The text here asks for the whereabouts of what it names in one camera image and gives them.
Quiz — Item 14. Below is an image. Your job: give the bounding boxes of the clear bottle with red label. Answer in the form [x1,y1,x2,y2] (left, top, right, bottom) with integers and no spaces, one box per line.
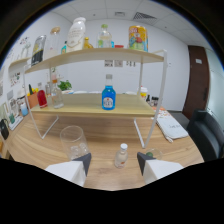
[114,143,129,169]

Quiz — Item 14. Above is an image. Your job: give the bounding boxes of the clear glass tumbler with ice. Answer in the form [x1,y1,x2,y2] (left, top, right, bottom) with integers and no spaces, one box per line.
[59,125,91,162]

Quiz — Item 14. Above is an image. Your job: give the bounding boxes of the white cloth bag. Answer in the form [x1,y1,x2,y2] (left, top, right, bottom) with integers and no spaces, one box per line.
[154,108,190,144]

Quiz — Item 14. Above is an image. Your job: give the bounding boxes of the black chair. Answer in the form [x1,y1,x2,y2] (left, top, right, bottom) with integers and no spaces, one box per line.
[186,109,224,163]

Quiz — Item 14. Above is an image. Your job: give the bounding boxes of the two-tier wooden shelf rack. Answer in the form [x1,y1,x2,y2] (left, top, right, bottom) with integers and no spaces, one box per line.
[23,47,168,149]

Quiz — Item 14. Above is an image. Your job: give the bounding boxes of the dark small bottles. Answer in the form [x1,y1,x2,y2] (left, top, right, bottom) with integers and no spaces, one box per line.
[145,94,160,108]

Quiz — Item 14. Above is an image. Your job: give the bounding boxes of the clear bottle with orange cap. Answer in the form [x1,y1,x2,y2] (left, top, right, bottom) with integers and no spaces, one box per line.
[50,79,65,110]

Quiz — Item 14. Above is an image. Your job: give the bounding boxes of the white tray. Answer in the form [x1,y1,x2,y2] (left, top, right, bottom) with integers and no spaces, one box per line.
[8,113,24,131]

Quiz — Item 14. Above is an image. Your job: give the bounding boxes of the red liquid bottle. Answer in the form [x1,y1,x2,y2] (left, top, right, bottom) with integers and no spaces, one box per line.
[36,89,48,109]

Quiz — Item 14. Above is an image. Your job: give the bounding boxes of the black kettle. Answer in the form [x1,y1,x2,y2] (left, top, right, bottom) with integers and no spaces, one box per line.
[0,118,10,141]

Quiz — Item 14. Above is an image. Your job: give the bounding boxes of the orange basket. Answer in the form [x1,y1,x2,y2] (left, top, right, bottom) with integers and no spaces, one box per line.
[26,88,40,110]

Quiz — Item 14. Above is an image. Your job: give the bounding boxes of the blue bottle with silver cap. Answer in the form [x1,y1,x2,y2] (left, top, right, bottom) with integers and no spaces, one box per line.
[101,73,117,111]

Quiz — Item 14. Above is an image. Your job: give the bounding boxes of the green potted plant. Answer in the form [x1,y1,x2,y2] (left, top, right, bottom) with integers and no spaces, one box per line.
[57,79,73,93]

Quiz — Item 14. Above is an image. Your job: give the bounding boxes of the brown door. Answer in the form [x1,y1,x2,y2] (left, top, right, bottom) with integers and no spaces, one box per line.
[182,45,211,120]

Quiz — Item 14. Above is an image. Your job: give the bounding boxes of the amber liquid bottle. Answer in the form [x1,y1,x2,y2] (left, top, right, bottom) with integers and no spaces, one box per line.
[83,36,95,50]

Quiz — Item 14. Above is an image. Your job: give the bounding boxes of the white figurine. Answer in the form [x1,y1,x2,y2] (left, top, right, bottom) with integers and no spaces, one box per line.
[19,41,33,59]

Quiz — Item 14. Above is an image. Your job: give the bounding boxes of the yellow printed drink can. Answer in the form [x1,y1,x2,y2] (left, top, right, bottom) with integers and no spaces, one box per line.
[128,25,149,53]

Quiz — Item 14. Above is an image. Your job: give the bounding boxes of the clear bottle with green cap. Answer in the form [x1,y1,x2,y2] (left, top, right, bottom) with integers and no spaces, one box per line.
[96,23,113,49]

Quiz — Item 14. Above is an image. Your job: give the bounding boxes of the large white plastic bottle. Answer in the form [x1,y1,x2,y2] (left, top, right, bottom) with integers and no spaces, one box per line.
[66,16,87,53]

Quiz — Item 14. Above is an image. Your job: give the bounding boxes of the wooden wall shelf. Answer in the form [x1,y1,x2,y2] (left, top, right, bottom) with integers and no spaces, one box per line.
[7,56,33,73]

